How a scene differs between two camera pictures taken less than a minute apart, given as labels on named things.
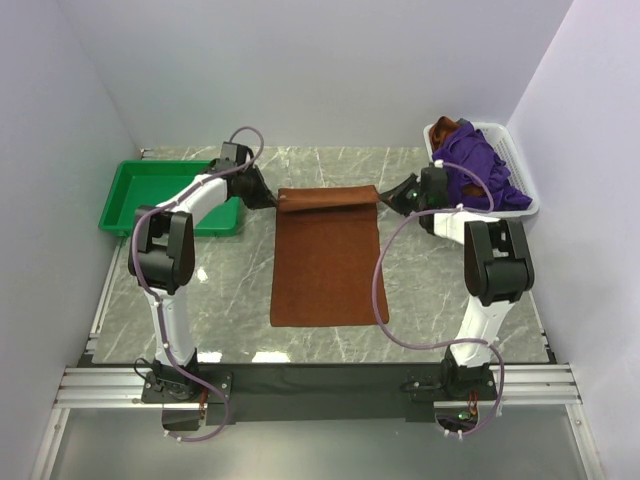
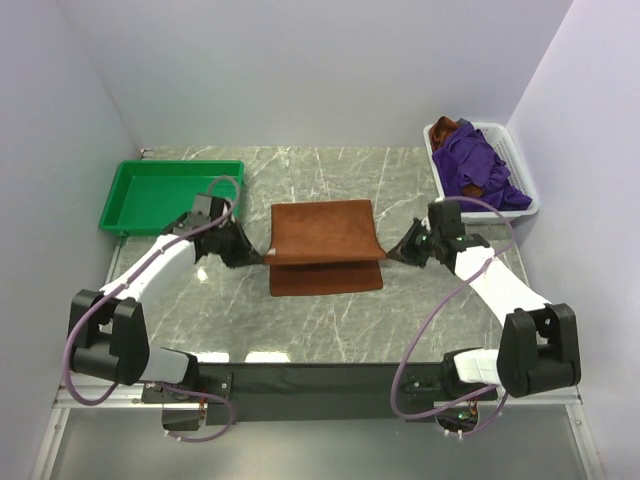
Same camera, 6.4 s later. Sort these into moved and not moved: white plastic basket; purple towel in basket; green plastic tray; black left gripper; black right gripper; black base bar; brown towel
Moved: black left gripper; black right gripper; brown towel
Not moved: purple towel in basket; black base bar; white plastic basket; green plastic tray
